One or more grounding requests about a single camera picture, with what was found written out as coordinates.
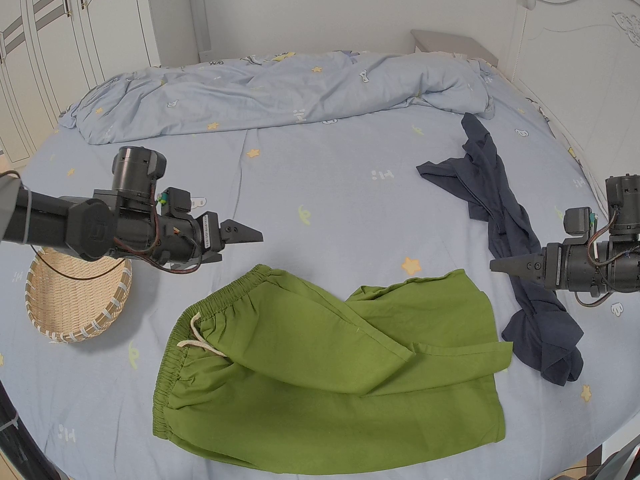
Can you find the green shorts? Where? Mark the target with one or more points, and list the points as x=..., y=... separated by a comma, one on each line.
x=310, y=368

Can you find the dark blue garment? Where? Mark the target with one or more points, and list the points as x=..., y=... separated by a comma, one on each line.
x=487, y=183

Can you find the grey bedside table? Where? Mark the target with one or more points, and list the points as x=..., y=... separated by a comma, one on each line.
x=450, y=42

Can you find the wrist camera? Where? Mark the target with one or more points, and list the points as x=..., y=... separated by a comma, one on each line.
x=177, y=202
x=576, y=223

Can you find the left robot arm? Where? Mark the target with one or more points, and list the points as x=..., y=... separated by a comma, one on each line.
x=85, y=228

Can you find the white wardrobe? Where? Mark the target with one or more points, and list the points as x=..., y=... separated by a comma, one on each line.
x=75, y=43

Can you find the pale blue quilt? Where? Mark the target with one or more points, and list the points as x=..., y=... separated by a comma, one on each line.
x=275, y=93

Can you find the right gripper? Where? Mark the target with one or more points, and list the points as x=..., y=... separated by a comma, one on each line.
x=572, y=268

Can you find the round woven basket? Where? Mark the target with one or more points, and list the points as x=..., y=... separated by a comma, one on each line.
x=65, y=303

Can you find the bed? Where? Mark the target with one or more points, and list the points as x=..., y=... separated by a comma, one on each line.
x=350, y=193

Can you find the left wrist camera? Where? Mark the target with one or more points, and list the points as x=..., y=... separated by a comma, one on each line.
x=177, y=202

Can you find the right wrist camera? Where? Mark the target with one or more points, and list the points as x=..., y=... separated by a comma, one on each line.
x=576, y=223

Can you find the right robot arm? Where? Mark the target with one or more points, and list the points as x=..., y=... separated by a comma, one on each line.
x=625, y=268

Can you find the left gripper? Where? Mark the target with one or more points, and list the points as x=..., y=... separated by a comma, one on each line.
x=187, y=240

